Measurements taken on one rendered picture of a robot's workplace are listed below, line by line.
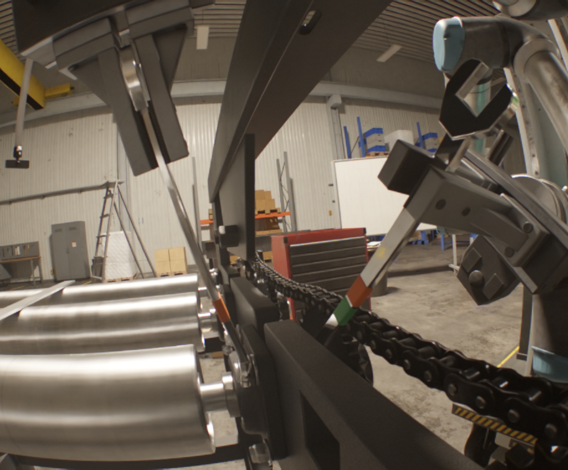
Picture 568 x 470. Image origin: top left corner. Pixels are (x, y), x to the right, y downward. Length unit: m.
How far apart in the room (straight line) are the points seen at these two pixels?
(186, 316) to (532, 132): 1.22
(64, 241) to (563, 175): 10.83
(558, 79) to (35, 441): 0.84
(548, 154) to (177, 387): 1.28
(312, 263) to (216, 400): 2.18
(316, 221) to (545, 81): 10.66
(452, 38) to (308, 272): 2.08
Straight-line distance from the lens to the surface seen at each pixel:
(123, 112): 0.19
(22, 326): 0.66
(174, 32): 0.21
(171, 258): 8.25
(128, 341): 0.57
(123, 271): 8.42
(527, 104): 1.30
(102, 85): 0.21
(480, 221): 0.19
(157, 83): 0.19
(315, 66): 0.29
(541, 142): 1.28
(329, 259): 2.51
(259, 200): 9.42
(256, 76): 0.18
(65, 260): 10.74
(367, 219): 4.87
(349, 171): 4.91
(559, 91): 0.61
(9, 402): 0.34
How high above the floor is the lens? 1.02
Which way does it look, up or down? 2 degrees down
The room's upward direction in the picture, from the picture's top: 6 degrees counter-clockwise
